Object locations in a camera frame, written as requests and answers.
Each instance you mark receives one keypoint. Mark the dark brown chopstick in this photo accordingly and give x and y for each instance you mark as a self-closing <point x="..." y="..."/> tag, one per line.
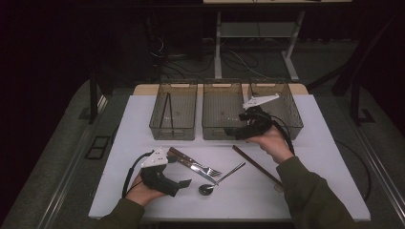
<point x="164" y="111"/>
<point x="171" y="111"/>
<point x="255" y="163"/>

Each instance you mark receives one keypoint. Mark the black metal stand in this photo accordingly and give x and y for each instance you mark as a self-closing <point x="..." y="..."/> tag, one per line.
<point x="355" y="79"/>
<point x="93" y="95"/>

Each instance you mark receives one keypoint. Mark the white metal desk frame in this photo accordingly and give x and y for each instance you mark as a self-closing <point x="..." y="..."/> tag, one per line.
<point x="217" y="47"/>

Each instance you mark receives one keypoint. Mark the person's right hand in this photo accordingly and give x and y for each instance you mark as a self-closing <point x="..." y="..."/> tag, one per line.
<point x="273" y="143"/>

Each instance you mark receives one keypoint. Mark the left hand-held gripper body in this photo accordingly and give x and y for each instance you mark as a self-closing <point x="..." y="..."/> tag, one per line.
<point x="157" y="181"/>

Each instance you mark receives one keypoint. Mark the white table mat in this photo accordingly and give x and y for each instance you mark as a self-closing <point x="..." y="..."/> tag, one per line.
<point x="242" y="203"/>

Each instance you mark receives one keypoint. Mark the clear brown plastic bin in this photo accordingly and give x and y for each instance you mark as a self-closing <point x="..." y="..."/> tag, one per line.
<point x="286" y="108"/>
<point x="183" y="108"/>
<point x="219" y="108"/>

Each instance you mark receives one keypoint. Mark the aluminium rail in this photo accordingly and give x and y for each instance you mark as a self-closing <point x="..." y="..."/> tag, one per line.
<point x="379" y="165"/>
<point x="74" y="159"/>

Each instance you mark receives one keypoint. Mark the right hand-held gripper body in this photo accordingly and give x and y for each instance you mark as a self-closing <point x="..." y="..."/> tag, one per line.
<point x="259" y="125"/>

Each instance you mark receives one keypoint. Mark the steel spoon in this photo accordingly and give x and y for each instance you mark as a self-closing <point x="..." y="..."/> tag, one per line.
<point x="206" y="190"/>

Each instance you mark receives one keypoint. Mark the person's left hand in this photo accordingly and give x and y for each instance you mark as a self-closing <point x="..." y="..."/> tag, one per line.
<point x="140" y="192"/>

